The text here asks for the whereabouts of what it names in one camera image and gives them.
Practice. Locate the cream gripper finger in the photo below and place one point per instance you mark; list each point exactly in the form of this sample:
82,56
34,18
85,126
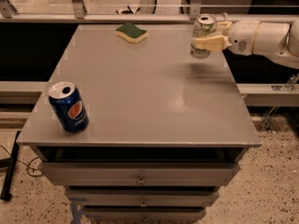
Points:
223,26
212,42

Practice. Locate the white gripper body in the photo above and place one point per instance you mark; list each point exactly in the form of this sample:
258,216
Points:
242,37

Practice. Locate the white green 7up can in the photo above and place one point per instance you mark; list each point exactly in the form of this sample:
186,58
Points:
203,26

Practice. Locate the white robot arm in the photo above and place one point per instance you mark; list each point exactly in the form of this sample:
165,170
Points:
278,42

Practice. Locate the green yellow sponge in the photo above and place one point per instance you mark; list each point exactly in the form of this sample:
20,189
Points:
131,33

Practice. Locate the blue pepsi can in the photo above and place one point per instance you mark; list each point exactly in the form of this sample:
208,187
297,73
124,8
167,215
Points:
68,106

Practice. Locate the grey drawer cabinet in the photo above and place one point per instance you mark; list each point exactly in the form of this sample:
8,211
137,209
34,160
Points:
165,131

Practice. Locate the black floor stand bar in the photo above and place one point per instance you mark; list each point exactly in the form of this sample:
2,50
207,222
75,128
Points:
9,164

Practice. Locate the metal window railing frame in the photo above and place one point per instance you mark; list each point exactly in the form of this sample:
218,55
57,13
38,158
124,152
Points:
156,11

